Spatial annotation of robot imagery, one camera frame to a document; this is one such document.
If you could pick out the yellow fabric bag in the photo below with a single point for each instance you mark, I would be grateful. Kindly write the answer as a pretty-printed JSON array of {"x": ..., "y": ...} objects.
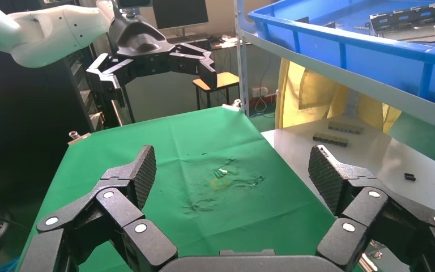
[{"x": 307, "y": 94}]

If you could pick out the stool with yellow seat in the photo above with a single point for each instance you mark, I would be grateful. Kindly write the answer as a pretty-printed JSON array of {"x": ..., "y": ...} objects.
[{"x": 221, "y": 79}]

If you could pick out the rectangular sheet metal bracket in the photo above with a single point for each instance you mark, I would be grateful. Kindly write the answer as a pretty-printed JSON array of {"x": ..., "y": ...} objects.
[{"x": 412, "y": 34}]

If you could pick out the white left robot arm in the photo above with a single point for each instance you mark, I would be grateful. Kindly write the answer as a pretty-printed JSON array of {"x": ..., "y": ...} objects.
[{"x": 45, "y": 34}]

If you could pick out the blue plastic bin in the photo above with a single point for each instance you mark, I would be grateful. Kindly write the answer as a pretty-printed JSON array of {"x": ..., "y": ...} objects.
[{"x": 382, "y": 71}]

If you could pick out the black equipment rack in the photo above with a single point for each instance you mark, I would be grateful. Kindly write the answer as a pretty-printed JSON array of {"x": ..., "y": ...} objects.
[{"x": 86, "y": 105}]

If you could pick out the small black plastic piece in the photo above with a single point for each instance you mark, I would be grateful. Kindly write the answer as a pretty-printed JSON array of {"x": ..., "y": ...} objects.
[{"x": 409, "y": 177}]

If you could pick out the white power strip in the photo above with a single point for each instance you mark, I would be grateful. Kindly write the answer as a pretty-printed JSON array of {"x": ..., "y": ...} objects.
[{"x": 258, "y": 92}]

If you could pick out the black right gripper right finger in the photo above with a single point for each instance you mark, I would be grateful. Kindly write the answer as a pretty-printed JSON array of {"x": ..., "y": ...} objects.
[{"x": 326, "y": 176}]

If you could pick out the white shelf board holding small parts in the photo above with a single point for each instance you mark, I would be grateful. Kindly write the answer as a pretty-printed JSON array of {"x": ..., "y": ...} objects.
[{"x": 382, "y": 161}]

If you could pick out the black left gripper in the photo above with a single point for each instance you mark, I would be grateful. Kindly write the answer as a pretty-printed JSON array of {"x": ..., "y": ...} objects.
[{"x": 138, "y": 45}]

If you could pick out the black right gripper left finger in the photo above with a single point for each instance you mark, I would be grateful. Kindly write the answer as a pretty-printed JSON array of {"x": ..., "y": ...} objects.
[{"x": 142, "y": 176}]

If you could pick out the cluttered office desk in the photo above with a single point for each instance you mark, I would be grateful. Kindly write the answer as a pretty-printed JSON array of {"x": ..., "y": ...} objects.
[{"x": 225, "y": 44}]

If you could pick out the black computer monitor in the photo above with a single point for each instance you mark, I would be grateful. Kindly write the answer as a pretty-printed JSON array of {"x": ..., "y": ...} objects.
[{"x": 180, "y": 13}]

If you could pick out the green table cloth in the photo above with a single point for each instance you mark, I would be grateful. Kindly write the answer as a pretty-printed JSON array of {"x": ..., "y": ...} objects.
[{"x": 202, "y": 142}]

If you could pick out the white perforated shelf post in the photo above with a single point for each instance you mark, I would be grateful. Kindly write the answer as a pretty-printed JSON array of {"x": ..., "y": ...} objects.
[{"x": 241, "y": 56}]

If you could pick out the olive ribbed connector strip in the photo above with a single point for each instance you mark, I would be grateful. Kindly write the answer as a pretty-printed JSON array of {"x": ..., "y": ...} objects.
[
  {"x": 330, "y": 139},
  {"x": 345, "y": 127}
]

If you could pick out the white shelf board holding bin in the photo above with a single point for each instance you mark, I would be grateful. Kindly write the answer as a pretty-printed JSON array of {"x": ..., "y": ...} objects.
[{"x": 352, "y": 84}]

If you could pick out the sheet metal part concave edges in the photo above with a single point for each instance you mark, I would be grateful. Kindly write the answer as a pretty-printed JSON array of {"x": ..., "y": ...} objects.
[{"x": 330, "y": 25}]

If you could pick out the grey stamped sheet metal tray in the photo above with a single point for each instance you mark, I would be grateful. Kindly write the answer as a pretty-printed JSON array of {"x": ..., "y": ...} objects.
[{"x": 303, "y": 20}]

